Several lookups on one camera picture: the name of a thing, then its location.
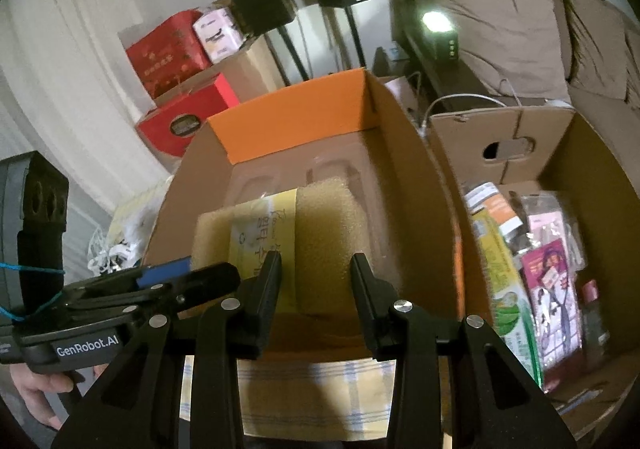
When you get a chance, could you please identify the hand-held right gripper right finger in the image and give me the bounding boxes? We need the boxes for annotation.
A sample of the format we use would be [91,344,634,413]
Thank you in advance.
[350,253,576,449]

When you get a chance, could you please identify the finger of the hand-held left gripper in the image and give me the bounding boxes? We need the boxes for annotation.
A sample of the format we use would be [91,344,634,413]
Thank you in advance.
[72,263,242,327]
[67,256,194,304]

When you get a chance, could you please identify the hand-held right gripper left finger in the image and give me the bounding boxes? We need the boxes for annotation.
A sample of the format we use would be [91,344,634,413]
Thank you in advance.
[50,250,284,449]

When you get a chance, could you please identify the yellow sponge with paper label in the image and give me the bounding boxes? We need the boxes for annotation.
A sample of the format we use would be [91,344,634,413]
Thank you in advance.
[192,181,368,317]

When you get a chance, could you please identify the orange cardboard box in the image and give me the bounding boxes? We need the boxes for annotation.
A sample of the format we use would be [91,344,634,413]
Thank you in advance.
[142,68,493,362]

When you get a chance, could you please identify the person's left hand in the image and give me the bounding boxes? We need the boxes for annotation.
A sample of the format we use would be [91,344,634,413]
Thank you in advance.
[9,363,111,431]

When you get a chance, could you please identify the white plastic bag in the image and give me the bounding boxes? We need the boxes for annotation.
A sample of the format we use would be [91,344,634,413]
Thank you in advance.
[86,223,151,276]

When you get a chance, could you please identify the yellow checked tablecloth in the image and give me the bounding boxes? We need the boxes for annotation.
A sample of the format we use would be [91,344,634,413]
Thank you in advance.
[107,189,401,445]

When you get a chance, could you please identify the green and yellow package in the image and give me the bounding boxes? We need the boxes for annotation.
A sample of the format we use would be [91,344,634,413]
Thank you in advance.
[471,208,545,386]

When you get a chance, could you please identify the orange and white package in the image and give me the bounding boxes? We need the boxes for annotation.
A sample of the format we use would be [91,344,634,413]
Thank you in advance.
[464,182,524,241]

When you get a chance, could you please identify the red box with oval label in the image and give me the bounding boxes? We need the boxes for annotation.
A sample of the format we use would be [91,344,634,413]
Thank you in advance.
[135,74,241,160]

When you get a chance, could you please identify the magenta printed package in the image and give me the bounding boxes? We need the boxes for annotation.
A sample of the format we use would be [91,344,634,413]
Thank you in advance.
[519,238,587,376]

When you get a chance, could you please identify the clear plastic package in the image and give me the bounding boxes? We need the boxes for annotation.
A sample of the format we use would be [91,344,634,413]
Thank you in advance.
[519,193,587,271]

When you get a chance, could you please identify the red patterned gift box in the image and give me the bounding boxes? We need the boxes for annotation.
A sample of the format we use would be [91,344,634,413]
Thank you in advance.
[125,10,213,100]

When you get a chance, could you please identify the large plain cardboard box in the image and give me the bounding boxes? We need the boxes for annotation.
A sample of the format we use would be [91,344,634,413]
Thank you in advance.
[215,36,297,106]

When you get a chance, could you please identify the black speaker stand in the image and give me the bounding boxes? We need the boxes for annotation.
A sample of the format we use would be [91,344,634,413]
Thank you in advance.
[265,26,311,82]
[342,5,369,70]

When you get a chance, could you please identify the small red-capped bottle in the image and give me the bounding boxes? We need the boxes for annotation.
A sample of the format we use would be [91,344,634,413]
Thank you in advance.
[579,279,614,366]

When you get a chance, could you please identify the pink and white box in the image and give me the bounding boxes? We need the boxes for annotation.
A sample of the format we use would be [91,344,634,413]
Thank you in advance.
[192,9,247,64]

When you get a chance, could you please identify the brown cardboard box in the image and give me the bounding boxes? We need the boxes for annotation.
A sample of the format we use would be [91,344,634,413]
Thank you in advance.
[429,104,640,440]

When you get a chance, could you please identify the lit portable lamp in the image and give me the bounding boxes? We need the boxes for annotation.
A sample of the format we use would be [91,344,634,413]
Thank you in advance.
[419,10,461,62]

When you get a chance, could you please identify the brown sofa cushion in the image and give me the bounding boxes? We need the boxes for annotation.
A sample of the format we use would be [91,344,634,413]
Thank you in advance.
[407,0,571,100]
[537,0,640,104]

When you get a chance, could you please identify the white cable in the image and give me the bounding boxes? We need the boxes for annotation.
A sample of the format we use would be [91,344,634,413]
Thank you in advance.
[416,78,572,140]

